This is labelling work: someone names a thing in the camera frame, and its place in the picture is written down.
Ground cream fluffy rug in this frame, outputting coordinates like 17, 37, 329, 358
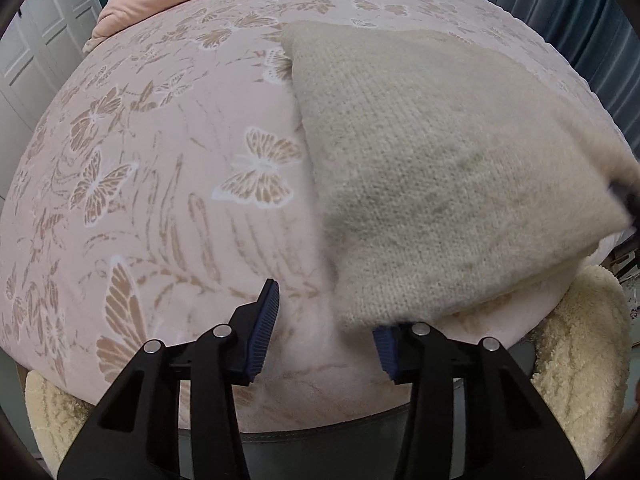
24, 264, 635, 478

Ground beige sweater with black hearts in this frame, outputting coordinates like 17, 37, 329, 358
279, 21, 638, 333

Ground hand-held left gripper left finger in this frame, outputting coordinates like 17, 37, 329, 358
56, 278, 281, 480

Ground dark leather bed frame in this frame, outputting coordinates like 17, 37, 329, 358
177, 402, 468, 480

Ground pink butterfly print blanket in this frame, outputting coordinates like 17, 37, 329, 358
0, 0, 636, 433

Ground grey-blue curtain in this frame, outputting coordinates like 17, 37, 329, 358
462, 0, 640, 161

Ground white wardrobe doors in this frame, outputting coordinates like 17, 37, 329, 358
0, 0, 104, 173

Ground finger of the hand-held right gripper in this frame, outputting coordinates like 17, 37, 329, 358
606, 181, 640, 228

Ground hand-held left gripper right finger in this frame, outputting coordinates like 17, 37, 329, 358
372, 322, 586, 480

